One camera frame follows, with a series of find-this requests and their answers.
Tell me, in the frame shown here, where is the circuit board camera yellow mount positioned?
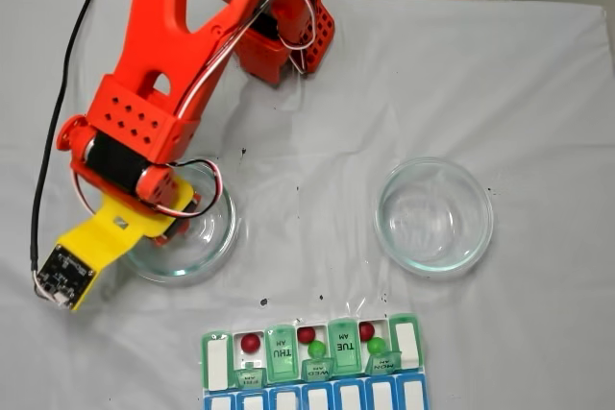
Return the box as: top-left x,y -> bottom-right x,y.
32,217 -> 127,313

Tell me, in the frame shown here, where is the weekly pill organizer box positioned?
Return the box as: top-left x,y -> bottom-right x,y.
200,312 -> 429,410

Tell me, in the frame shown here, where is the clear glass bowl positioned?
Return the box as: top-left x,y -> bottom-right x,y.
376,156 -> 495,280
114,157 -> 239,285

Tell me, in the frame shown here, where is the thick black camera cable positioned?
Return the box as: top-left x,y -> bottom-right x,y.
29,0 -> 98,281

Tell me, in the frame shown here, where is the white tablecloth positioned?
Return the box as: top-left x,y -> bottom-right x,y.
0,0 -> 615,410

